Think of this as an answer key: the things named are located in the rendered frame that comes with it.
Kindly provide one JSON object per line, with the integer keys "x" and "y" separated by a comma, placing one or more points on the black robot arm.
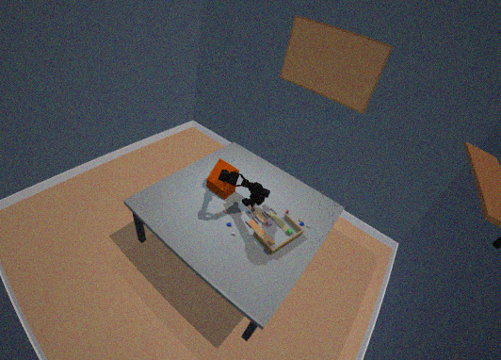
{"x": 255, "y": 188}

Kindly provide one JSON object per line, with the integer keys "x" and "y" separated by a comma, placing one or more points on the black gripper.
{"x": 249, "y": 201}

